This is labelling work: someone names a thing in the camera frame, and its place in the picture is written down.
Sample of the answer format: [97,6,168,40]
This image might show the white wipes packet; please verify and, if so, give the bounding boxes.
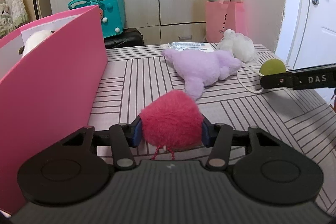
[169,42,215,52]

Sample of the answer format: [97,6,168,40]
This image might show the green makeup sponge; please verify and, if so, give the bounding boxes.
[259,59,286,76]

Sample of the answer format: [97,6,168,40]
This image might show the pink cardboard shoe box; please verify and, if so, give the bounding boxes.
[1,6,107,213]

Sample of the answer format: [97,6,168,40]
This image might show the white fluffy plush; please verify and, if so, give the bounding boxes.
[218,29,257,63]

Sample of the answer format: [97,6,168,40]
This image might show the purple plush toy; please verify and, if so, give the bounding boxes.
[161,49,242,101]

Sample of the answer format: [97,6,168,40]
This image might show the pink paper gift bag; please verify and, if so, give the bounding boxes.
[206,0,248,43]

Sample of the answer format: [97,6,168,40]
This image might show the white brown plush animal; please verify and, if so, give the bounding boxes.
[19,30,54,57]

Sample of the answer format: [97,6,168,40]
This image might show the red fluffy heart plush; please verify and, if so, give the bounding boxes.
[139,90,204,160]

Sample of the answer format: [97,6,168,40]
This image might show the black suitcase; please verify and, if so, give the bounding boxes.
[104,28,144,49]

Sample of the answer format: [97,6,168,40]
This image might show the white door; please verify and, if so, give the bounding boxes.
[275,0,336,101]

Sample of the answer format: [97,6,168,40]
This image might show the teal felt handbag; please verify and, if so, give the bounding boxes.
[68,0,126,38]

